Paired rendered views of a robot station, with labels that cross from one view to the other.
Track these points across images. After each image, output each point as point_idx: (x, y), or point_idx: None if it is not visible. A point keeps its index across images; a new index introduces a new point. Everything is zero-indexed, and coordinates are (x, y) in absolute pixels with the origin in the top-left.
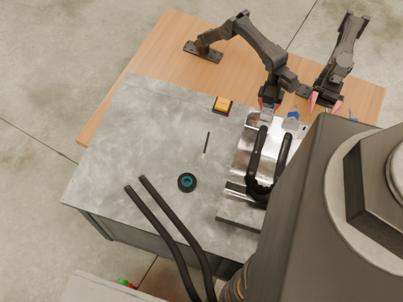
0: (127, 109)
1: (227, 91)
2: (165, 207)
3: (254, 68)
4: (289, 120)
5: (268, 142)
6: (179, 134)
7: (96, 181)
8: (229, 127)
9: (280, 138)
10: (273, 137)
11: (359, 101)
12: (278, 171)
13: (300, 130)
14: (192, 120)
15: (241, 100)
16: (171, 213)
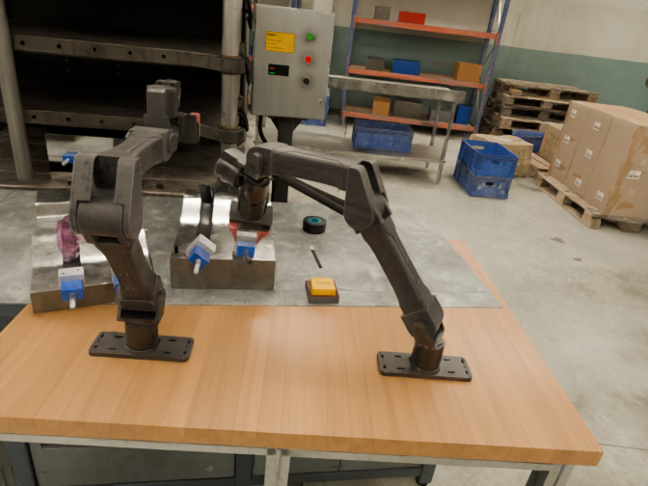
0: (445, 269)
1: (327, 317)
2: (320, 194)
3: (298, 365)
4: (204, 239)
5: (229, 237)
6: (357, 260)
7: (405, 221)
8: (294, 277)
9: (213, 242)
10: (224, 241)
11: (29, 363)
12: (207, 213)
13: (182, 251)
14: (353, 274)
15: (294, 310)
16: (312, 190)
